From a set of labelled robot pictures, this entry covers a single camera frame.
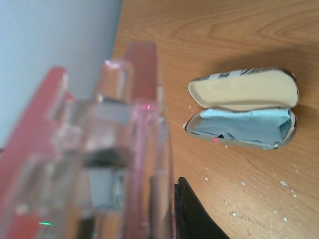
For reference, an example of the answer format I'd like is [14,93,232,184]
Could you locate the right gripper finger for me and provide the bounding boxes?
[174,177,229,239]

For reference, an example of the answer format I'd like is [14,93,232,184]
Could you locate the pink transparent sunglasses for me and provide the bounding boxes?
[0,41,174,239]

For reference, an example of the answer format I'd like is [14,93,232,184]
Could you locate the light blue cleaning cloth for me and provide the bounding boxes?
[191,109,294,145]

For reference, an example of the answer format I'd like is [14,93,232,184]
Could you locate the plaid brown glasses case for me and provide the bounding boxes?
[184,67,299,150]

